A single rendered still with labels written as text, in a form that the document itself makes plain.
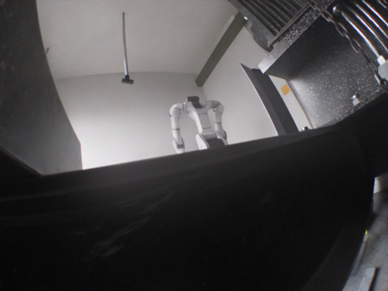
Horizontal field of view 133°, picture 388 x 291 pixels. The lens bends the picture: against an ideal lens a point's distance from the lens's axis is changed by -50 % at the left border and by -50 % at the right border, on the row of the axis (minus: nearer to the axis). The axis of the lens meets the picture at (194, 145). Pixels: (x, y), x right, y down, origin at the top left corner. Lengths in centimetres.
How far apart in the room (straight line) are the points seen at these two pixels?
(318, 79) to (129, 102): 246
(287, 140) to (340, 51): 41
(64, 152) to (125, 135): 220
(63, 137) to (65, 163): 2
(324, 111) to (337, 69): 13
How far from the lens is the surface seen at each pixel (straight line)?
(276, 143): 15
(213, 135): 148
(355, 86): 51
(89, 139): 237
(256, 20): 89
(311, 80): 55
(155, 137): 238
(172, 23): 264
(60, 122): 15
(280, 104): 75
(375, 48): 42
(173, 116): 148
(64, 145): 15
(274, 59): 47
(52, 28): 265
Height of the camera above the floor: 63
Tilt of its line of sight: 17 degrees up
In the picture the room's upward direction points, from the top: 18 degrees counter-clockwise
